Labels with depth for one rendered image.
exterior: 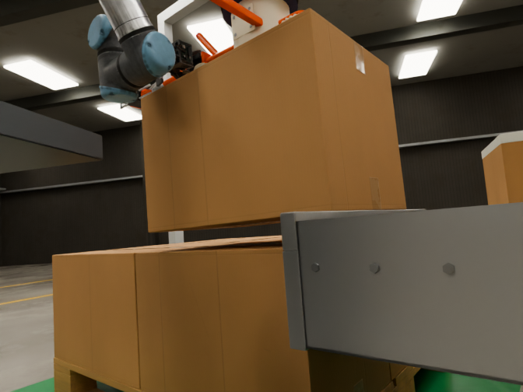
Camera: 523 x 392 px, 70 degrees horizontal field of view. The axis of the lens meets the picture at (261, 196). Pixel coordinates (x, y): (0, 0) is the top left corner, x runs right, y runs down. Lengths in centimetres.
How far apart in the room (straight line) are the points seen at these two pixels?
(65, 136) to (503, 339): 58
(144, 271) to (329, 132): 69
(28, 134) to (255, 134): 45
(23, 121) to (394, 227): 47
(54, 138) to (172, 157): 52
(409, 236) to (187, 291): 66
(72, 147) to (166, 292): 60
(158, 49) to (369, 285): 69
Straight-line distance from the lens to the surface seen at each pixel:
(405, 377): 129
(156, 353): 117
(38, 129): 54
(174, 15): 487
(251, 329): 87
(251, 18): 106
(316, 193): 71
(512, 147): 252
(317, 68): 76
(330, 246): 55
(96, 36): 110
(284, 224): 59
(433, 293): 50
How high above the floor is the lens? 59
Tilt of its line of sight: 5 degrees up
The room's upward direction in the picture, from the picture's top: 4 degrees counter-clockwise
